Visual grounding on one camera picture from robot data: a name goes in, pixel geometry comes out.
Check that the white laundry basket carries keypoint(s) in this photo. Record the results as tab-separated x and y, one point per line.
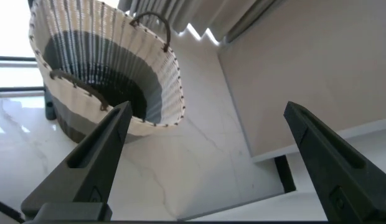
87	40

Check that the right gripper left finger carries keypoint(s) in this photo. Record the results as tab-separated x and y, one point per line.
90	174

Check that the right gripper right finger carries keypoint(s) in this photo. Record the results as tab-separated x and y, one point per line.
342	180

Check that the beige curtain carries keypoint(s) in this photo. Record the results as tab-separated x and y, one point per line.
193	12

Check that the window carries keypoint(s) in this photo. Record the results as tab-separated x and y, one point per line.
12	31

